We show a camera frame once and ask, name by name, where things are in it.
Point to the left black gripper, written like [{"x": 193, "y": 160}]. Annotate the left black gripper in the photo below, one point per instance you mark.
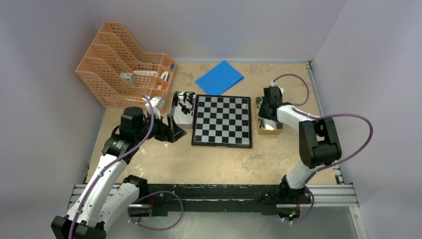
[{"x": 165, "y": 133}]

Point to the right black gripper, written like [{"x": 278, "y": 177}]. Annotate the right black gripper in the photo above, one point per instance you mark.
[{"x": 261, "y": 113}]

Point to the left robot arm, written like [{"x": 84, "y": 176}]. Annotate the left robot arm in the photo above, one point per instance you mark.
[{"x": 96, "y": 209}]

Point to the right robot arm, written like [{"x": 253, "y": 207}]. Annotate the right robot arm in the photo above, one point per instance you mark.
[{"x": 318, "y": 145}]

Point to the silver tin with black pieces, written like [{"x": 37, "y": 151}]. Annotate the silver tin with black pieces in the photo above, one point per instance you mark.
[{"x": 183, "y": 108}]

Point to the black and white chessboard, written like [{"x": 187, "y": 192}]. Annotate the black and white chessboard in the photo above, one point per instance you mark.
[{"x": 222, "y": 121}]

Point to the orange mesh file organizer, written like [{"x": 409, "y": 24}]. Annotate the orange mesh file organizer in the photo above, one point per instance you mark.
[{"x": 118, "y": 71}]

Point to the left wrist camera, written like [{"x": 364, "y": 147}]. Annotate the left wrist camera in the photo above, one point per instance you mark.
[{"x": 154, "y": 105}]

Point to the black mounting rail base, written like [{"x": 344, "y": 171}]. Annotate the black mounting rail base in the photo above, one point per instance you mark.
[{"x": 268, "y": 200}]

